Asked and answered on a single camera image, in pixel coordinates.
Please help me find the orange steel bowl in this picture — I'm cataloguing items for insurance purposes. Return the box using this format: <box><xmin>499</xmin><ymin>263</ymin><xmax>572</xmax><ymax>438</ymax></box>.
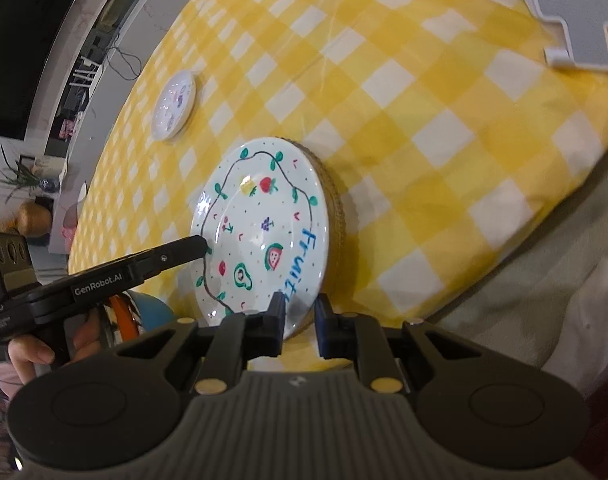
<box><xmin>106</xmin><ymin>296</ymin><xmax>139</xmax><ymax>344</ymax></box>

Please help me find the blue steel bowl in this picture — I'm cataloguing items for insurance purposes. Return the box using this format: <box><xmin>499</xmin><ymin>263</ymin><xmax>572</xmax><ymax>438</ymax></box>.
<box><xmin>126</xmin><ymin>290</ymin><xmax>176</xmax><ymax>334</ymax></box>

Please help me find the clear glass sticker plate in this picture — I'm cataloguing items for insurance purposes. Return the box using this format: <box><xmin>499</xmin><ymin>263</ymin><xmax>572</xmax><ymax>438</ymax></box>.
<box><xmin>265</xmin><ymin>138</ymin><xmax>345</xmax><ymax>318</ymax></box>

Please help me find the white fruit pattern plate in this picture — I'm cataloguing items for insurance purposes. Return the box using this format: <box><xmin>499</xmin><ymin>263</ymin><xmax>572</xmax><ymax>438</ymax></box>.
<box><xmin>191</xmin><ymin>138</ymin><xmax>331</xmax><ymax>337</ymax></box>

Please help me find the small white sticker plate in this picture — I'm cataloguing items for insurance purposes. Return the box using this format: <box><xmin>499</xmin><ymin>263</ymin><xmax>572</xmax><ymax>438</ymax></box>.
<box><xmin>151</xmin><ymin>70</ymin><xmax>197</xmax><ymax>141</ymax></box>

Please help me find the person left hand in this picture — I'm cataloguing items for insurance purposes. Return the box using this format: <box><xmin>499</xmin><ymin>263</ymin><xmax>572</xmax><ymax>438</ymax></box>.
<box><xmin>0</xmin><ymin>309</ymin><xmax>108</xmax><ymax>386</ymax></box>

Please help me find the brown round vase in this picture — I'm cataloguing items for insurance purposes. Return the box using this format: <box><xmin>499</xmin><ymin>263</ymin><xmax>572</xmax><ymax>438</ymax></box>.
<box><xmin>16</xmin><ymin>202</ymin><xmax>52</xmax><ymax>237</ymax></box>

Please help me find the blue vase with plant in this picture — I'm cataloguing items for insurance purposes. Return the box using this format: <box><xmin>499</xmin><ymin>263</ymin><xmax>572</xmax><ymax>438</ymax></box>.
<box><xmin>0</xmin><ymin>146</ymin><xmax>60</xmax><ymax>200</ymax></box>

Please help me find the white wifi router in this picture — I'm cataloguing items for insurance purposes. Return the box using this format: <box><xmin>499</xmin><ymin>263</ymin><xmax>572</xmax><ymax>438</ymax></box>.
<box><xmin>70</xmin><ymin>56</ymin><xmax>103</xmax><ymax>93</ymax></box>

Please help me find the yellow checkered tablecloth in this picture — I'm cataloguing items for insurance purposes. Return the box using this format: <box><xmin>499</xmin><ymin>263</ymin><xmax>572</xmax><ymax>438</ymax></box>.
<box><xmin>69</xmin><ymin>0</ymin><xmax>608</xmax><ymax>323</ymax></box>

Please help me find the black wall television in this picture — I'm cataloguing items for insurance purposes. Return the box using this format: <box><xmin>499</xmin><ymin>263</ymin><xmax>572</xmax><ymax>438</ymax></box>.
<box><xmin>0</xmin><ymin>0</ymin><xmax>75</xmax><ymax>140</ymax></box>

